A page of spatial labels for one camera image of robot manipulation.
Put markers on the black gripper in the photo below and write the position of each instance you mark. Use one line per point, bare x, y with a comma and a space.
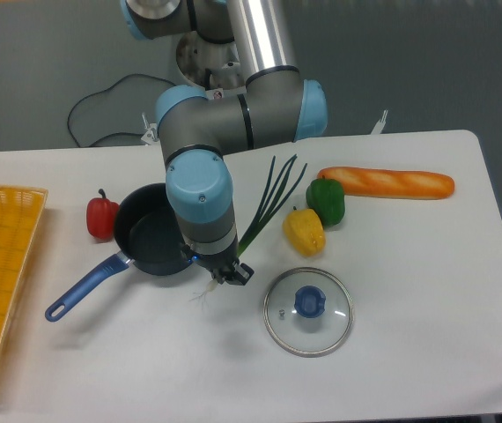
222, 266

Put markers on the green onion with white root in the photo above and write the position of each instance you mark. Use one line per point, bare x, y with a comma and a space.
274, 196

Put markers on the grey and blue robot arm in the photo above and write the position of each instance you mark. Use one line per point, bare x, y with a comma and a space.
195, 132

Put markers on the round silver robot base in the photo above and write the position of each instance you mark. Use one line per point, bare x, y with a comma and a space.
210, 66

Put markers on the glass lid with blue knob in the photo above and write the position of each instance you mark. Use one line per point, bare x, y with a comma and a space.
308, 312

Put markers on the yellow bell pepper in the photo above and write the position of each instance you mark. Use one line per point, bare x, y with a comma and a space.
304, 231

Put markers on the green bell pepper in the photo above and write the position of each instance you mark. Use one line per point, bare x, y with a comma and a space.
326, 198

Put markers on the red bell pepper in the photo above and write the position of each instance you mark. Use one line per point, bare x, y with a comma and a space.
100, 217

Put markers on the orange baguette bread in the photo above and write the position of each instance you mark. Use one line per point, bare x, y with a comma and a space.
397, 184

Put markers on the left white table clamp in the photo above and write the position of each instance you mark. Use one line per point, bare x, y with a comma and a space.
150, 136

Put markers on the white table clamp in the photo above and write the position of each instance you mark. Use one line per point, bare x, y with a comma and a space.
150, 136
380, 125

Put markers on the right white table clamp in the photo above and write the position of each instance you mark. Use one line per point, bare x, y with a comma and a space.
380, 125

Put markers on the dark pot with blue handle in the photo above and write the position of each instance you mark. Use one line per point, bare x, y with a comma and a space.
149, 238

